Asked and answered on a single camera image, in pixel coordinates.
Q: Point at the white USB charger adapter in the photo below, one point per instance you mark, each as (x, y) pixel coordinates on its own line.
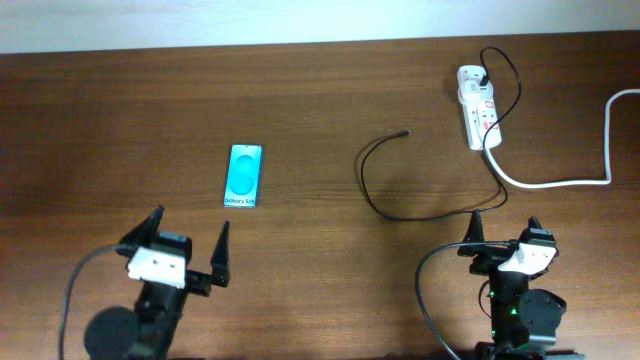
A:
(472, 91)

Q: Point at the white power strip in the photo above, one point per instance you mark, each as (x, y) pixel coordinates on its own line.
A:
(480, 118)

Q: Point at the blue Galaxy S25 smartphone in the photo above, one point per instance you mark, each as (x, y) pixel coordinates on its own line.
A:
(243, 176)

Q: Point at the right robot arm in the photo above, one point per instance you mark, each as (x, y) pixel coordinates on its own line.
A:
(523, 320)

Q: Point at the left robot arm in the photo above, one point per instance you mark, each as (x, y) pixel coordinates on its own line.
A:
(145, 331)

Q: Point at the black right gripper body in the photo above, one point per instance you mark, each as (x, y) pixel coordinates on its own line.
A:
(490, 261)

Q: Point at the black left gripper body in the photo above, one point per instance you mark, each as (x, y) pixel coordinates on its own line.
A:
(198, 282)

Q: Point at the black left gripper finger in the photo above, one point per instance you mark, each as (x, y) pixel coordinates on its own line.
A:
(220, 262)
(141, 235)

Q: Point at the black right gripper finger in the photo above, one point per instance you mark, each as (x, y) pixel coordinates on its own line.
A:
(473, 240)
(534, 224)

